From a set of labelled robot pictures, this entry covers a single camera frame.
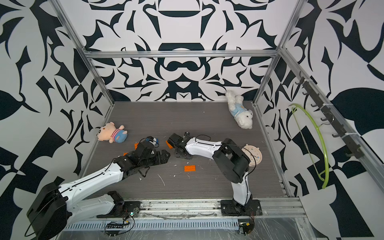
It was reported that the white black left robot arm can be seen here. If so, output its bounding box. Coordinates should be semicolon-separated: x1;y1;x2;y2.
27;142;171;240

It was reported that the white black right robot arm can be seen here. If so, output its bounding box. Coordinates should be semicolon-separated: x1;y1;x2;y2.
167;132;252;207

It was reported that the flat orange 2x4 lego plate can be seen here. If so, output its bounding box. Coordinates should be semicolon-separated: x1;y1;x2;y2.
166;141;174;149

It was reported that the pink plush pig toy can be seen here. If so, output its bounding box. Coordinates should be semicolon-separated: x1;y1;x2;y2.
97;122;128;144

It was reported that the white plush dog blue shirt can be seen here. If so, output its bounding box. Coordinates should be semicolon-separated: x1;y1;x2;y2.
225;91;253;130

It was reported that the green plastic hoop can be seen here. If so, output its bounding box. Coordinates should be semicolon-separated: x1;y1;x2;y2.
289;103;330;189

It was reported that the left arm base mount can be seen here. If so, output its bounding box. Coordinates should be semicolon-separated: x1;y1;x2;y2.
97;191;141;219

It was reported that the white slotted cable duct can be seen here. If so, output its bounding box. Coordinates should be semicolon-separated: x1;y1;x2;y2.
64;219;239;231

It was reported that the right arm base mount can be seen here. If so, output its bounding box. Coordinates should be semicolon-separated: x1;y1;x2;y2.
220;199;263;217

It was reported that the black wall hook rack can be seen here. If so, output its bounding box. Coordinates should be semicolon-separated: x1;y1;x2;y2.
296;72;365;159

